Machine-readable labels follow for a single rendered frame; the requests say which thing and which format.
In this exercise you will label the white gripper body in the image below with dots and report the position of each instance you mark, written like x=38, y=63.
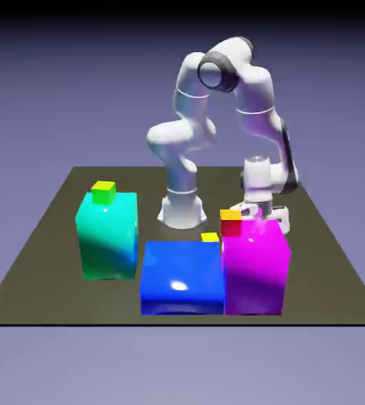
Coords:
x=282, y=218

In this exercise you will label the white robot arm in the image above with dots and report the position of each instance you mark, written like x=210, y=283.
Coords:
x=182, y=190

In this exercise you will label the small red cube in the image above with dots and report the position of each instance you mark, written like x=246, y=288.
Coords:
x=231, y=227

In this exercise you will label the small yellow cube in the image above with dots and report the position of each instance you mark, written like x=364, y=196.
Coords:
x=210, y=237

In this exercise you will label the small green cube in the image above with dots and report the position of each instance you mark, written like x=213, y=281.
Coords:
x=103, y=194

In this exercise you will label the large magenta box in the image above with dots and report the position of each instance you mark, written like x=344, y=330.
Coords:
x=255, y=269

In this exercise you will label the large blue box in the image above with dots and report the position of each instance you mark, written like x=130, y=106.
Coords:
x=182, y=272

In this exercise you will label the large teal box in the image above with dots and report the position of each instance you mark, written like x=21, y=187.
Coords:
x=106, y=234

